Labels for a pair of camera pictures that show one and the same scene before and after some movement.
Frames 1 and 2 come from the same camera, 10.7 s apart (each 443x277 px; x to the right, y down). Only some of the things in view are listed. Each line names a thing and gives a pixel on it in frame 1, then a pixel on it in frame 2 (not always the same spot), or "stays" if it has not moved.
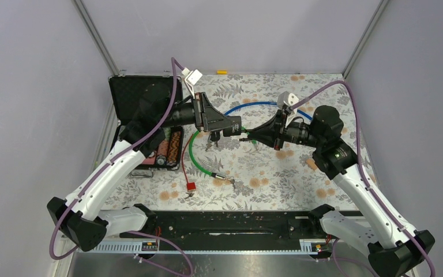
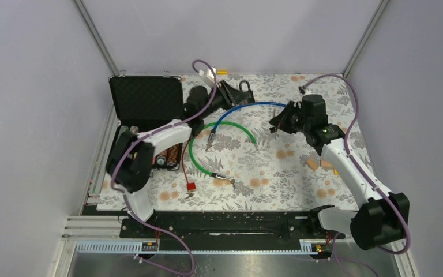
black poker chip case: x=149 y=100 stays
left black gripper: x=207 y=118 to x=231 y=96
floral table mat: x=241 y=174 stays
